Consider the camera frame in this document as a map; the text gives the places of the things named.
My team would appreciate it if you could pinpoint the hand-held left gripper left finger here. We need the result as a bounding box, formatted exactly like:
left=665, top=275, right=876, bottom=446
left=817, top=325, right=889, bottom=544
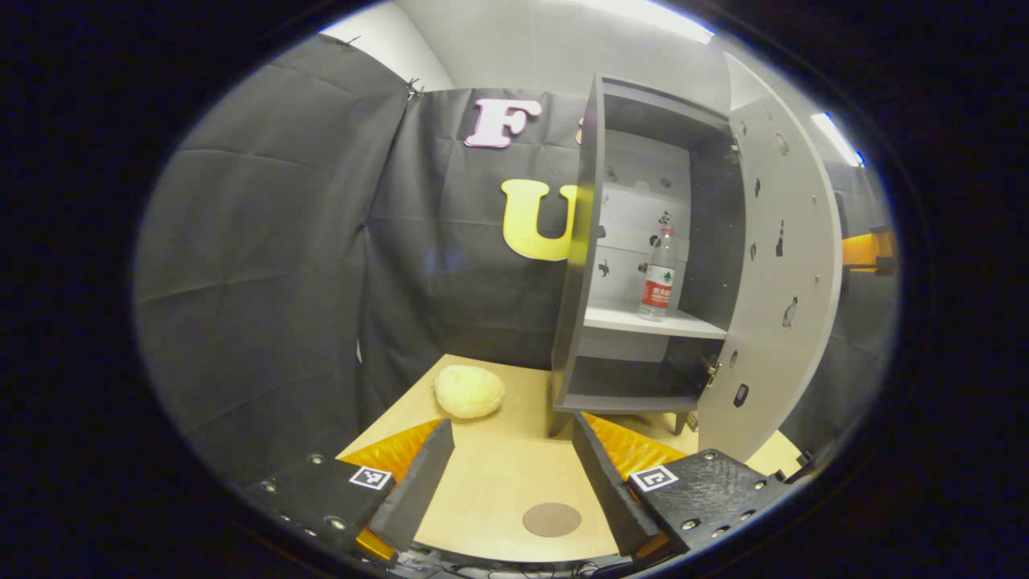
left=241, top=418, right=456, bottom=564

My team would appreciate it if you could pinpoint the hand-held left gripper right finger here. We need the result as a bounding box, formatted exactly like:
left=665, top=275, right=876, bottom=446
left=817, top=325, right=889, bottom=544
left=571, top=413, right=797, bottom=568

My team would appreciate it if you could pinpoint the brown round coaster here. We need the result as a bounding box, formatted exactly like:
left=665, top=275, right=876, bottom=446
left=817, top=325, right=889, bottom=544
left=522, top=502, right=583, bottom=538

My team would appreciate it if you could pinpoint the white cabinet door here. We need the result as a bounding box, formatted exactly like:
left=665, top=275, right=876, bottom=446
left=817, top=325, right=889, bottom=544
left=695, top=52, right=843, bottom=466

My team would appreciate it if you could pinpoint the clear plastic bottle red label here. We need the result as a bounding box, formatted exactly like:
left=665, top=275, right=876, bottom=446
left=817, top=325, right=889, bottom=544
left=637, top=228, right=678, bottom=322

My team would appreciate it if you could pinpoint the dark grey cabinet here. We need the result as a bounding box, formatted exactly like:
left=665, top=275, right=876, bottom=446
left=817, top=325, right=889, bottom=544
left=549, top=74, right=748, bottom=439

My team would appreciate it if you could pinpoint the yellow bread roll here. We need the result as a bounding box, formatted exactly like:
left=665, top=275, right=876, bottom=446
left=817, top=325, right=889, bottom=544
left=433, top=365, right=506, bottom=420

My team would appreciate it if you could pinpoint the narrow ceiling light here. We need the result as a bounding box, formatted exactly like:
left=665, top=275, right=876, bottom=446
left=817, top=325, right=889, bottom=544
left=810, top=113, right=865, bottom=168

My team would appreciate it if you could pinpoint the black backdrop cloth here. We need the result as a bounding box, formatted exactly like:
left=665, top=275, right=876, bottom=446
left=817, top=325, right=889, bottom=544
left=133, top=34, right=897, bottom=487

